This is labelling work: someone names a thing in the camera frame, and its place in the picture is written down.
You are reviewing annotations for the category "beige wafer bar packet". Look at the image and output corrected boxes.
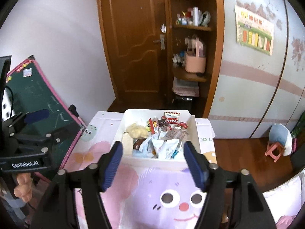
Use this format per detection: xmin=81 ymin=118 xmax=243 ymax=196
xmin=121 ymin=133 xmax=133 ymax=156

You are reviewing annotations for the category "brown chocolate snack packet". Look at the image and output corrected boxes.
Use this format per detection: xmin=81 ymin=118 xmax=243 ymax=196
xmin=133 ymin=138 xmax=146 ymax=151

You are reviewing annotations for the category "white red snack bag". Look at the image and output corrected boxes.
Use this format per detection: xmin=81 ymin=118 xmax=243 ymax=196
xmin=152 ymin=139 xmax=183 ymax=160

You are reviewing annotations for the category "red topped dried fruit bag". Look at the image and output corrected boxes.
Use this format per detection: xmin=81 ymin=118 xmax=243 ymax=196
xmin=163 ymin=111 xmax=188 ymax=129

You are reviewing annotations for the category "large clear blue snack bag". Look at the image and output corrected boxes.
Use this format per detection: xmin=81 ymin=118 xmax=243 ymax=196
xmin=132 ymin=139 xmax=157 ymax=159

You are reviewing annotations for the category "white printed packet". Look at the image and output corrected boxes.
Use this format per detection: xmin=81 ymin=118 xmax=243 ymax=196
xmin=162 ymin=129 xmax=189 ymax=142

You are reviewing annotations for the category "red pastry packet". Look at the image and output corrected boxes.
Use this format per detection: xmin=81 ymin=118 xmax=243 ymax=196
xmin=148 ymin=117 xmax=159 ymax=134

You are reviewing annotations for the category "mixed nuts clear packet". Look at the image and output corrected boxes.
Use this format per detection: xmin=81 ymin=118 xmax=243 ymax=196
xmin=157 ymin=119 xmax=172 ymax=132

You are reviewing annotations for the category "person's left hand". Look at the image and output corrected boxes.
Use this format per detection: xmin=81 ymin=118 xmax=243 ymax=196
xmin=14 ymin=173 xmax=33 ymax=203

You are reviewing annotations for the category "pink blanket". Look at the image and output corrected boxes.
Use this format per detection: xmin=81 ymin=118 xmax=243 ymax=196
xmin=276 ymin=216 xmax=296 ymax=229

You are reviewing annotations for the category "white pillow on bed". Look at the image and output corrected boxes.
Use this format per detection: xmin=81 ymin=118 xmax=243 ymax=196
xmin=263 ymin=169 xmax=304 ymax=223

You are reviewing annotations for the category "black easel knob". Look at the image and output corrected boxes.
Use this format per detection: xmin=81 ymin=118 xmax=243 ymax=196
xmin=68 ymin=104 xmax=79 ymax=118

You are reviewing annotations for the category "small pink stool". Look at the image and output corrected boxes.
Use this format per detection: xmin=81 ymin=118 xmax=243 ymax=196
xmin=265 ymin=141 xmax=284 ymax=163

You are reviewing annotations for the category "cartoon printed tablecloth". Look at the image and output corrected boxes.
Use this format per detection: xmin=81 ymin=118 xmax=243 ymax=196
xmin=62 ymin=110 xmax=206 ymax=228

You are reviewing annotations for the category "white plastic storage bin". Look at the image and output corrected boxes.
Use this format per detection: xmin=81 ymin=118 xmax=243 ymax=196
xmin=112 ymin=109 xmax=201 ymax=170

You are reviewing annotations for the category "brown wooden door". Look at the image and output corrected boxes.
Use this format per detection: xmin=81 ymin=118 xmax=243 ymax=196
xmin=100 ymin=0 xmax=168 ymax=109

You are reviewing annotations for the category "shelf top bottles clutter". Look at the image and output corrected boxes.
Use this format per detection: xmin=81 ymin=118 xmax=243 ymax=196
xmin=175 ymin=7 xmax=211 ymax=27

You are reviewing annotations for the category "wooden corner shelf unit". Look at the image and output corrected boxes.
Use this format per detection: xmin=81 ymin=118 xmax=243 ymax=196
xmin=165 ymin=0 xmax=224 ymax=118

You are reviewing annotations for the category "green chalkboard pink frame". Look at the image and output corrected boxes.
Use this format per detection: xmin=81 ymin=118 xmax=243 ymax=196
xmin=1 ymin=56 xmax=83 ymax=173

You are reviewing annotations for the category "pink handled basket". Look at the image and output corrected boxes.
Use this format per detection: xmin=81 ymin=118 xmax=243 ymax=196
xmin=185 ymin=35 xmax=207 ymax=74

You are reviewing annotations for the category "colourful wall poster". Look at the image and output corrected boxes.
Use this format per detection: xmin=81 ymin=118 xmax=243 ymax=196
xmin=235 ymin=4 xmax=274 ymax=56

